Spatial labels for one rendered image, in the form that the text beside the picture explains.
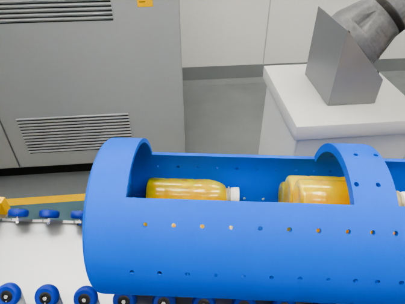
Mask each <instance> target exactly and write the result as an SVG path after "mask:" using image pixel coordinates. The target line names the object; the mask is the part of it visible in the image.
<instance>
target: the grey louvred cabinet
mask: <svg viewBox="0 0 405 304"><path fill-rule="evenodd" d="M110 138H146V139H147V140H148V141H149V143H150V145H151V148H152V152H167V153H185V152H186V150H185V135H184V104H183V73H182V58H181V27H180V0H0V176H19V175H29V174H47V173H66V172H77V171H91V169H92V165H93V162H94V160H95V157H96V155H97V153H98V151H99V149H100V148H101V146H102V145H103V144H104V143H105V142H106V141H107V140H108V139H110Z"/></svg>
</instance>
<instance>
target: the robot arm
mask: <svg viewBox="0 0 405 304"><path fill-rule="evenodd" d="M332 18H333V19H335V20H336V21H337V22H339V23H340V24H341V25H342V26H343V27H344V28H346V29H347V30H349V31H350V34H351V35H352V37H353V39H354V40H355V41H356V43H357V44H358V45H359V46H360V48H361V50H362V51H363V52H364V53H365V55H366V56H367V58H368V59H369V61H370V62H371V63H372V64H373V63H375V62H376V61H377V60H378V59H379V58H380V56H381V55H382V54H383V53H384V51H385V50H386V48H387V47H388V46H389V45H390V43H391V42H392V41H393V39H394V38H395V37H396V36H397V35H399V34H400V33H401V32H402V31H404V30H405V0H359V1H357V2H355V3H353V4H351V5H349V6H347V7H345V8H343V9H341V10H338V11H337V12H336V13H335V14H334V15H332Z"/></svg>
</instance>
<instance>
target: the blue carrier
mask: <svg viewBox="0 0 405 304"><path fill-rule="evenodd" d="M289 175H298V176H337V177H345V180H346V183H347V188H348V193H349V198H350V204H316V203H279V202H278V188H279V185H280V183H281V182H285V180H286V177H287V176H289ZM151 177H158V178H166V179H167V178H178V179H210V180H215V181H218V182H221V183H222V184H224V185H225V187H226V188H228V186H229V187H230V188H232V187H239V201H224V200H186V199H168V198H146V185H147V182H148V179H149V178H151ZM396 191H400V192H405V159H383V158H382V157H381V155H380V154H379V153H378V151H377V150H376V149H374V148H373V147H372V146H370V145H366V144H337V143H326V144H323V145H322V146H321V147H320V148H319V149H318V150H317V152H316V154H315V156H275V155H253V154H210V153H167V152H152V148H151V145H150V143H149V141H148V140H147V139H146V138H110V139H108V140H107V141H106V142H105V143H104V144H103V145H102V146H101V148H100V149H99V151H98V153H97V155H96V157H95V160H94V162H93V165H92V169H91V171H90V176H89V180H88V183H87V189H86V195H85V200H84V209H83V227H82V242H83V257H84V265H85V268H86V273H87V277H88V279H89V282H90V284H91V286H92V287H93V289H94V290H95V291H97V292H99V293H101V294H125V295H140V296H168V297H196V298H211V299H239V300H267V301H283V302H311V303H339V304H405V206H399V204H398V197H397V192H396ZM244 197H245V199H243V198H244ZM262 198H265V199H264V200H262ZM144 223H147V226H144V225H143V224H144ZM173 223H174V224H175V225H176V226H175V227H172V224H173ZM202 224H203V225H204V228H200V225H202ZM229 226H233V228H232V229H229ZM288 227H290V231H287V228H288ZM317 229H319V232H316V230H317ZM346 230H349V232H348V233H346ZM371 231H373V233H372V234H371V233H370V232H371ZM394 231H395V234H393V232H394Z"/></svg>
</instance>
